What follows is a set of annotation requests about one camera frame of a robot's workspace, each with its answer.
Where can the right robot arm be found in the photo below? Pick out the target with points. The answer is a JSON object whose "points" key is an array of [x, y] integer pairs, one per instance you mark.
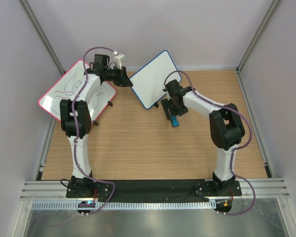
{"points": [[226, 127]]}

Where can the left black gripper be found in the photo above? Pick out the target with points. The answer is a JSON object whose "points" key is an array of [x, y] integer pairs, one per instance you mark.
{"points": [[124, 80]]}

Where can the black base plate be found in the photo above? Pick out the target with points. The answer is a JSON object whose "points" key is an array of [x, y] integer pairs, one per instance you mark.
{"points": [[151, 188]]}

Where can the right corner aluminium post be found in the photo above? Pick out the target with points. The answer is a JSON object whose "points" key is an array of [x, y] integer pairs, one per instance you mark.
{"points": [[275, 4]]}

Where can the blue framed whiteboard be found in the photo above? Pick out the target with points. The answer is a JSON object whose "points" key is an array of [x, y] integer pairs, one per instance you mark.
{"points": [[148, 81]]}

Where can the left corner aluminium post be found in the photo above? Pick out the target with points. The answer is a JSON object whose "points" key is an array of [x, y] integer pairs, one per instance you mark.
{"points": [[41, 34]]}

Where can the pink board wire stand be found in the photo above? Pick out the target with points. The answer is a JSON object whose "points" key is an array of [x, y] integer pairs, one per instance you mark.
{"points": [[94, 122]]}

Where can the aluminium rail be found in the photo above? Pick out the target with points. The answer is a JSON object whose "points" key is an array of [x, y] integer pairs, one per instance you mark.
{"points": [[50, 190]]}

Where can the corner aluminium post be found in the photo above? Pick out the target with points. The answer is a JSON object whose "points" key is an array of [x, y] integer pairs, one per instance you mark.
{"points": [[275, 4], [41, 34]]}

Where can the blue whiteboard eraser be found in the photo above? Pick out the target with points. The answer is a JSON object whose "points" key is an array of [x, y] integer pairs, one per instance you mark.
{"points": [[174, 121]]}

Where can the pink framed whiteboard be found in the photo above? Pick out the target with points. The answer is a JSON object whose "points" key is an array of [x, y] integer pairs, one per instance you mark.
{"points": [[67, 85]]}

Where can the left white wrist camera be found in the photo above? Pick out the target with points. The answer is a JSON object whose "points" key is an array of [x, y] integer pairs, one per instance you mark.
{"points": [[118, 58]]}

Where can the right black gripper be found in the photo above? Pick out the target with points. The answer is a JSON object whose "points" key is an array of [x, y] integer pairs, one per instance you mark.
{"points": [[166, 103]]}

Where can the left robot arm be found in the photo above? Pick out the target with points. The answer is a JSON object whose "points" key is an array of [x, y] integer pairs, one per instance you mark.
{"points": [[76, 120]]}

